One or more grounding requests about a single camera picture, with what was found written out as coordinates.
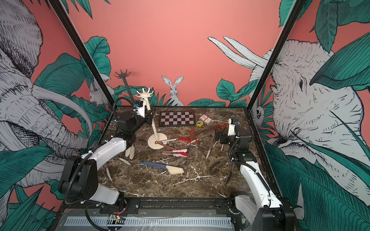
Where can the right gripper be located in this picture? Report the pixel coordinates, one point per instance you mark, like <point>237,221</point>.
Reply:
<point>218,136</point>

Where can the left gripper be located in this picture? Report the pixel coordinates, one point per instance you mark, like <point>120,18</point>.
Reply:
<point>148,118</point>

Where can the red handled steel tongs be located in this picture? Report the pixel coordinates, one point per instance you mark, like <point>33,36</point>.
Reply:
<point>198,136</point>

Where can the cream utensil rack stand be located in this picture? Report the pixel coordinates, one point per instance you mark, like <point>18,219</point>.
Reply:
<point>153,141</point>

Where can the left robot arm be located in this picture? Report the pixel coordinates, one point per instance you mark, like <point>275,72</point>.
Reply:
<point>79,181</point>

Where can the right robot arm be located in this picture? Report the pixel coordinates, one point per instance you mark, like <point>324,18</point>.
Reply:
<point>264,211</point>

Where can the white tipped steel tongs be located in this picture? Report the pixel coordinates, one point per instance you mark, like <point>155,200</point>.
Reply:
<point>211,146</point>

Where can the black tongs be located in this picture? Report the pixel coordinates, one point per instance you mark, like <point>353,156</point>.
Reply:
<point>222,169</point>

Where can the pink tipped steel tongs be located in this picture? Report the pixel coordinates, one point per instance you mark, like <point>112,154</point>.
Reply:
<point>177,153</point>

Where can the dark grey utensil rack stand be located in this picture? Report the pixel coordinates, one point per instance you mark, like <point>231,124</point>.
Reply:
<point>118,90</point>

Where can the playing card box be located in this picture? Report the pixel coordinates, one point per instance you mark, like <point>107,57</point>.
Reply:
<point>206,119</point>

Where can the small yellow toy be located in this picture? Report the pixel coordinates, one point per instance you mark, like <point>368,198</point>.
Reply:
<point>199,123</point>

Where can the chessboard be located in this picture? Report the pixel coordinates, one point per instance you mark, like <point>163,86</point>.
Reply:
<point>177,119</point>

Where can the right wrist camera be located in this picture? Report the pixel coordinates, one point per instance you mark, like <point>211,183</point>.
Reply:
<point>232,126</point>

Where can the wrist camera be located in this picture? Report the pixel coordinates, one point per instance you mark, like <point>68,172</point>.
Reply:
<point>232,126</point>
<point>140,106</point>

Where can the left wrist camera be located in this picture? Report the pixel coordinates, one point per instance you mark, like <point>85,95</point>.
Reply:
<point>140,106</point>

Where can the white slotted cable duct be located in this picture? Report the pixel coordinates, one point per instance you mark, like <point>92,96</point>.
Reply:
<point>218,222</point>

